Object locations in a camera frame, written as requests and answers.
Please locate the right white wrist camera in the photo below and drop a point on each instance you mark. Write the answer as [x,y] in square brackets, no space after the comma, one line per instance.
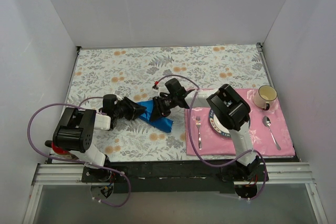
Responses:
[159,89]

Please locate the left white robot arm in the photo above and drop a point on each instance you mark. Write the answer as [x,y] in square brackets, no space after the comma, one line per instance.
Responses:
[74,132]

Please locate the silver fork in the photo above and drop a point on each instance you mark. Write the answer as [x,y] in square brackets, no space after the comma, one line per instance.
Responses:
[198,125]

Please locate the silver spoon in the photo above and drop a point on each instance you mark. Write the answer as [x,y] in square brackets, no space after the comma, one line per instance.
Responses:
[267,123]

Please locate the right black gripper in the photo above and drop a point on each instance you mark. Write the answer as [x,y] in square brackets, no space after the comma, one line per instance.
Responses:
[161,106]

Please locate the white plate green rim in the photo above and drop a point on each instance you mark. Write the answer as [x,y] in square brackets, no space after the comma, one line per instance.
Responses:
[217,126]

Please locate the cream mug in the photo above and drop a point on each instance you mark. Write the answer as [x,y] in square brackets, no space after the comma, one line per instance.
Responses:
[264,97]

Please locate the blue cloth napkin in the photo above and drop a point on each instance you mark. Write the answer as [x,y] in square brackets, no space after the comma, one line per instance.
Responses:
[162,124]

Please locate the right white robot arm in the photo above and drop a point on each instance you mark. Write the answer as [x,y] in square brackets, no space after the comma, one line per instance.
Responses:
[231,110]

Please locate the floral tablecloth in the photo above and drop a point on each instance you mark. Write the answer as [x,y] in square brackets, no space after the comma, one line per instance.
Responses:
[131,73]

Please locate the aluminium frame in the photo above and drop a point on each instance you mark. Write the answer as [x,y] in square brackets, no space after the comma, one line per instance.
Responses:
[290,196]

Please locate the red and black mug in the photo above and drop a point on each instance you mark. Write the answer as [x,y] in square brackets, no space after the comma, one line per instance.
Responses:
[59,151]

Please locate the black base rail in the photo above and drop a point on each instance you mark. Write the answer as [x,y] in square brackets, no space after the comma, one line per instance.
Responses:
[172,176]

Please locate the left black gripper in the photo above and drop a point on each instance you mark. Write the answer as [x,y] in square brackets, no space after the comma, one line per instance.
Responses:
[128,109]

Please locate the pink floral placemat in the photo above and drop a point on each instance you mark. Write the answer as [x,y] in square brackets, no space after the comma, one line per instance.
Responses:
[215,144]

